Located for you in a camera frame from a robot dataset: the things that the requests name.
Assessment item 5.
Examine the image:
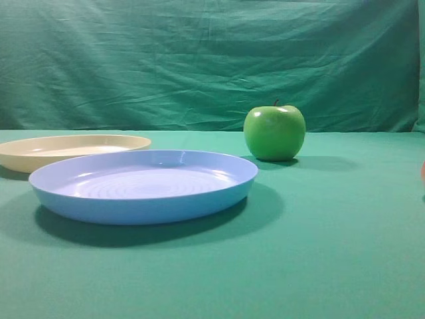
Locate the blue plastic plate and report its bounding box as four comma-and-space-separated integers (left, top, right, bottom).
29, 150, 258, 225

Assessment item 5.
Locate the yellow plastic plate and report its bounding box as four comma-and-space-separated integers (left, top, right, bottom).
1, 134, 152, 173

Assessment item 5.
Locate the green table cloth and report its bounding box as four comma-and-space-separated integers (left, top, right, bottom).
1, 132, 424, 318

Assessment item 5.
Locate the green backdrop cloth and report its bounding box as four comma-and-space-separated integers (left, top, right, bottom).
1, 1, 424, 132

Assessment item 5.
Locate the round reddish yellow bread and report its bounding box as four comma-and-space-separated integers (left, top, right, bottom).
420, 162, 425, 184

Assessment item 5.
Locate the green apple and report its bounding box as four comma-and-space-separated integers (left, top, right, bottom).
243, 99, 306, 162

